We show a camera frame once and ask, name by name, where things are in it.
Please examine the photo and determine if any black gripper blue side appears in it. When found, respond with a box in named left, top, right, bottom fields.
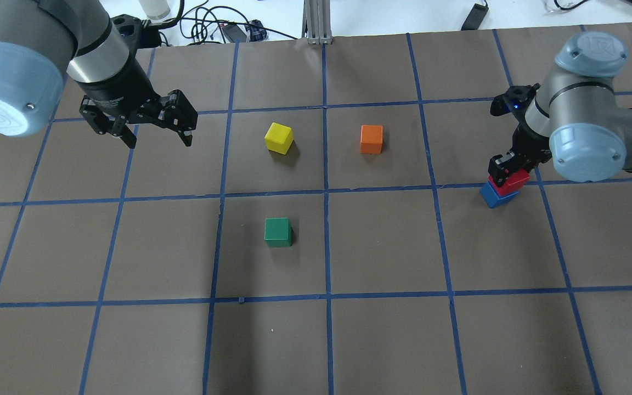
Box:
left=488, top=83, right=552, bottom=187

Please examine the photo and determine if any black gripper red side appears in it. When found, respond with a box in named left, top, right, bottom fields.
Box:
left=78, top=58, right=198, bottom=150

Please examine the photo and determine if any red wooden block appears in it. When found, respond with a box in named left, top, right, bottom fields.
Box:
left=488, top=168, right=530, bottom=196

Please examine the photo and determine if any robot arm near red block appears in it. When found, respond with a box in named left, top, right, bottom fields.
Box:
left=0, top=1, right=198, bottom=149

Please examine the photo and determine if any robot arm near blue block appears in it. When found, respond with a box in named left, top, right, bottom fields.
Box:
left=482, top=31, right=632, bottom=394

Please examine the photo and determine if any blue wooden block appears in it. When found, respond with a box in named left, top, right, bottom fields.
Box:
left=479, top=182, right=519, bottom=209

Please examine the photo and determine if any orange wooden block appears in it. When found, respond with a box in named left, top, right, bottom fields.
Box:
left=359, top=125, right=384, bottom=155

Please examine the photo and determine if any yellow wooden block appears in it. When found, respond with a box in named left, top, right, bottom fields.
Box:
left=264, top=122, right=294, bottom=155

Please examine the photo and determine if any green wooden block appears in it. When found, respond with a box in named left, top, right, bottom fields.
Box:
left=264, top=217, right=293, bottom=248

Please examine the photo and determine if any black power adapter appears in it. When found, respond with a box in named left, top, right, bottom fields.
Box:
left=220, top=22, right=249, bottom=43

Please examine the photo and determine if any black cable bundle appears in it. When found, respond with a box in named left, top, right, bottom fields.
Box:
left=154, top=0, right=300, bottom=47

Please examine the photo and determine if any aluminium extrusion post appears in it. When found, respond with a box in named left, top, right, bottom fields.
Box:
left=302, top=1, right=332, bottom=45

